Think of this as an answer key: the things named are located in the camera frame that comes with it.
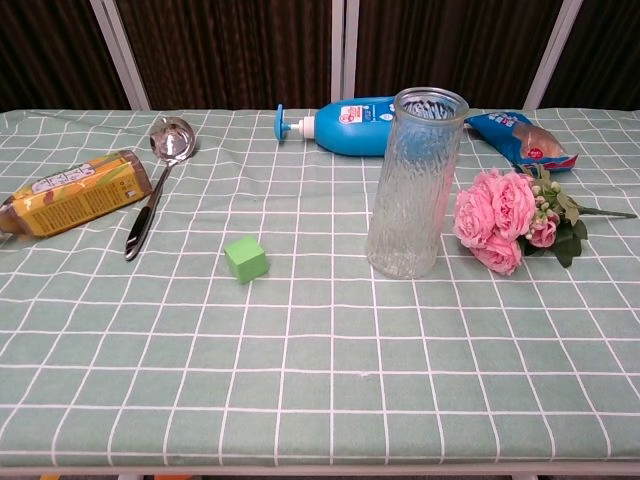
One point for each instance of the blue pump detergent bottle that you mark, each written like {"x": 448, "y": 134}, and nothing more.
{"x": 350, "y": 130}

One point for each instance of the dark ribbed partition panel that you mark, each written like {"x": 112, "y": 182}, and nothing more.
{"x": 45, "y": 50}
{"x": 440, "y": 45}
{"x": 225, "y": 50}
{"x": 605, "y": 50}

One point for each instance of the green cube block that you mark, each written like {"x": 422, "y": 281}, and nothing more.
{"x": 246, "y": 260}

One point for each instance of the green checked tablecloth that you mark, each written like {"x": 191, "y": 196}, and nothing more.
{"x": 320, "y": 350}

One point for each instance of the pink rose bouquet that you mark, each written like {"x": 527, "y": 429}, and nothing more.
{"x": 495, "y": 210}

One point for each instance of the clear textured glass vase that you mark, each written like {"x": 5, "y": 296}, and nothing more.
{"x": 415, "y": 200}

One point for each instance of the yellow label tea bottle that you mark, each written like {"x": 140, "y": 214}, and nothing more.
{"x": 75, "y": 200}

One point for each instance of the blue bread snack bag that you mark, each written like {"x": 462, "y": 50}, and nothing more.
{"x": 520, "y": 137}

